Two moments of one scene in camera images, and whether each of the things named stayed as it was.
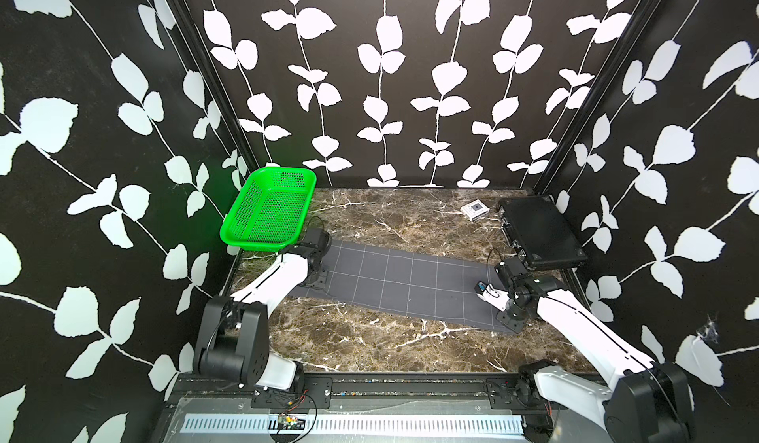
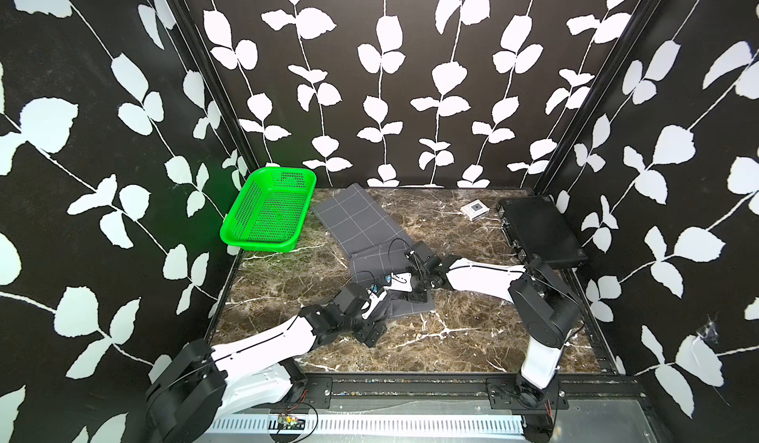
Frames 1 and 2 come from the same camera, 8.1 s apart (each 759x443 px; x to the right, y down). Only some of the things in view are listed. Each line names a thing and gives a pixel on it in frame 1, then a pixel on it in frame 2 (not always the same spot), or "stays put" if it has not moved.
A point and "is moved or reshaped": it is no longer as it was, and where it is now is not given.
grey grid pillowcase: (406, 284) is moved or reshaped
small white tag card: (474, 210) stays put
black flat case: (540, 230) stays put
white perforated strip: (264, 424) stays put
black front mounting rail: (378, 392) stays put
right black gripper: (510, 323) to (419, 298)
